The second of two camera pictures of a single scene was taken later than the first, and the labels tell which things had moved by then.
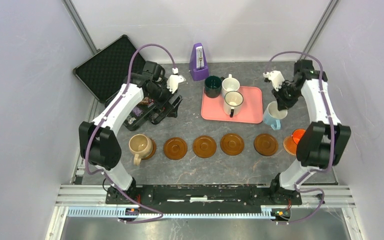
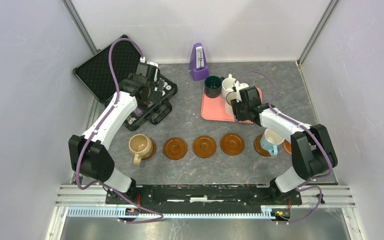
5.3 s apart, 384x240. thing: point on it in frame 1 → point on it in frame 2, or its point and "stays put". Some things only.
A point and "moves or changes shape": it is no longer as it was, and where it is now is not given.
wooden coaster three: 175,148 stays put
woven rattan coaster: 290,145 stays put
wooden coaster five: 265,144 stays put
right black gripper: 282,104 → 235,105
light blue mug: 272,116 moves or changes shape
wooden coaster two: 204,146 stays put
